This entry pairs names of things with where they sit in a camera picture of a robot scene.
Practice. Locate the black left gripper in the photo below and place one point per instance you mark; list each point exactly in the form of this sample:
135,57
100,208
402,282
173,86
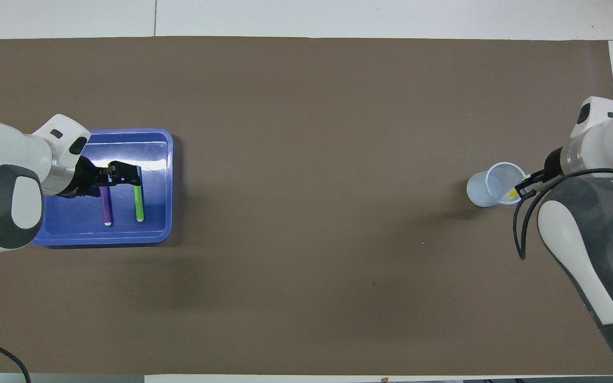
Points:
85,178

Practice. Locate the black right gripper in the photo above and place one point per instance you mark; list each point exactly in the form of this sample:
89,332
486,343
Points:
553,164

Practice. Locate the yellow pen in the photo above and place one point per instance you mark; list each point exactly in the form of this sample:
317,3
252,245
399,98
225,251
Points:
511,194

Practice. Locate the green pen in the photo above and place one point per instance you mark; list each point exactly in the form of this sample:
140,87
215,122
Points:
139,205

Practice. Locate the purple pen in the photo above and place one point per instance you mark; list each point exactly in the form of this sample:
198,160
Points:
107,207

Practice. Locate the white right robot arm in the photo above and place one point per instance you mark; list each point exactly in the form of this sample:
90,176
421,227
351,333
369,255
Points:
594,223

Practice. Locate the blue plastic tray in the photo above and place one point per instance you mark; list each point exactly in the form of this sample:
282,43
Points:
155,149

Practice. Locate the clear plastic cup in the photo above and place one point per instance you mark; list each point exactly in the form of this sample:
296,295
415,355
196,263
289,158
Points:
482,194

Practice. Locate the brown table mat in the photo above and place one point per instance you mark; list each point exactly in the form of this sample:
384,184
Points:
306,159

